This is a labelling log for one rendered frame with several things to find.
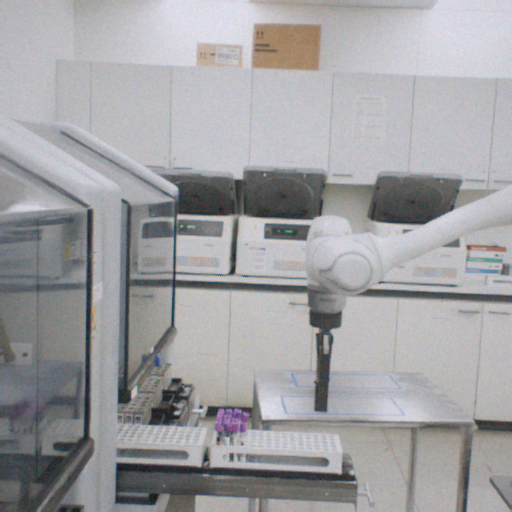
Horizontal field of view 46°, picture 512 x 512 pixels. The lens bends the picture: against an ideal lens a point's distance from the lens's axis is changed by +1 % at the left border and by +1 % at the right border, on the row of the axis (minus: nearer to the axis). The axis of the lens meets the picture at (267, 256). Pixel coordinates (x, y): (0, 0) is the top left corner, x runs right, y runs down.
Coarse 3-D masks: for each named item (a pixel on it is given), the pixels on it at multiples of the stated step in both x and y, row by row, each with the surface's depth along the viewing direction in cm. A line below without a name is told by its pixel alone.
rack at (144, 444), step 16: (128, 432) 141; (144, 432) 142; (160, 432) 142; (176, 432) 143; (192, 432) 143; (128, 448) 141; (144, 448) 136; (160, 448) 136; (176, 448) 136; (192, 448) 136; (192, 464) 136
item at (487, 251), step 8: (472, 248) 404; (480, 248) 404; (488, 248) 403; (496, 248) 403; (504, 248) 403; (472, 256) 404; (480, 256) 404; (488, 256) 404; (496, 256) 404; (504, 256) 403
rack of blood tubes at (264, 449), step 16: (256, 432) 145; (272, 432) 145; (288, 432) 145; (224, 448) 136; (240, 448) 136; (256, 448) 136; (272, 448) 136; (288, 448) 136; (304, 448) 137; (320, 448) 137; (336, 448) 137; (224, 464) 136; (240, 464) 136; (256, 464) 136; (272, 464) 136; (288, 464) 141; (304, 464) 141; (320, 464) 142; (336, 464) 136
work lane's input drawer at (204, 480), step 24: (120, 480) 135; (144, 480) 135; (168, 480) 135; (192, 480) 135; (216, 480) 135; (240, 480) 135; (264, 480) 135; (288, 480) 134; (312, 480) 134; (336, 480) 135
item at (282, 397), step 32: (256, 384) 194; (288, 384) 195; (352, 384) 198; (384, 384) 199; (416, 384) 201; (256, 416) 209; (288, 416) 167; (320, 416) 168; (352, 416) 169; (384, 416) 171; (416, 416) 172; (448, 416) 173; (416, 448) 215
